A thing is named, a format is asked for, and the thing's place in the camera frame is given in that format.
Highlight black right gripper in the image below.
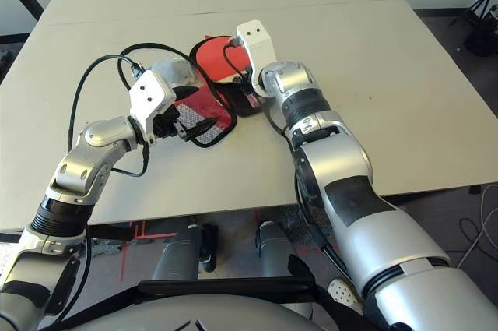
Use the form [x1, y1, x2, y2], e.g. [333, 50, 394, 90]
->
[232, 72, 257, 95]

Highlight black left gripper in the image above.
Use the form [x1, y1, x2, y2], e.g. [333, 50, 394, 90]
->
[153, 106, 218, 143]

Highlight red black paddle case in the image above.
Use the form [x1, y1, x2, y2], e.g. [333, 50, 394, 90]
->
[117, 34, 268, 150]

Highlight grey fluffy pom-pom zipper pull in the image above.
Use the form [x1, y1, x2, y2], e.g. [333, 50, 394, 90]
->
[150, 57, 196, 89]

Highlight red floor tape lines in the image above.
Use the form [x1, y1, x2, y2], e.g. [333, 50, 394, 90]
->
[117, 219, 178, 283]

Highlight grey robot left leg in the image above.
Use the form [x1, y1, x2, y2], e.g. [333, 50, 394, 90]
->
[151, 221, 219, 282]

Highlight grey robot leg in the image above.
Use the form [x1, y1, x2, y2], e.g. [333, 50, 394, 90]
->
[254, 220, 301, 280]
[151, 221, 219, 282]

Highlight grey robot right leg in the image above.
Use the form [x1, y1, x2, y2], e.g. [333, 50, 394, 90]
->
[254, 220, 301, 280]

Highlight black harness bar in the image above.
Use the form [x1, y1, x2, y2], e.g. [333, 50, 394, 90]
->
[137, 276, 317, 303]

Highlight grey robot torso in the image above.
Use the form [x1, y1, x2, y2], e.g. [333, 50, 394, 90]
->
[58, 293, 324, 331]

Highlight white perforated shoe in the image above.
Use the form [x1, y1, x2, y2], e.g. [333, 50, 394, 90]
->
[327, 277, 364, 314]

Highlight black bag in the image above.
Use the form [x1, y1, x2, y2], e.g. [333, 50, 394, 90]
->
[464, 19, 498, 58]

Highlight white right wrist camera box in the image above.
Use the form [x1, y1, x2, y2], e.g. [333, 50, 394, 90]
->
[236, 19, 278, 97]

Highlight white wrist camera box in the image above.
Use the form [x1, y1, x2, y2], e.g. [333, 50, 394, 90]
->
[128, 70, 177, 142]
[236, 19, 278, 97]

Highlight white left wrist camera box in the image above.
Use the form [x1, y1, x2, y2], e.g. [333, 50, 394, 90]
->
[128, 70, 177, 142]

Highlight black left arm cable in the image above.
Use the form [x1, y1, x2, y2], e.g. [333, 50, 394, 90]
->
[67, 53, 151, 178]

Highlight black harness strap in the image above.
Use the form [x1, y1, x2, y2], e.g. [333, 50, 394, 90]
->
[286, 252, 367, 331]
[38, 286, 142, 331]

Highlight black camera tripod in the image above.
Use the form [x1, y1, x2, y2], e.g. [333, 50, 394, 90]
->
[448, 0, 494, 29]

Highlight white floor cable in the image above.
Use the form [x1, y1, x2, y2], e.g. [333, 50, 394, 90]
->
[456, 181, 498, 270]

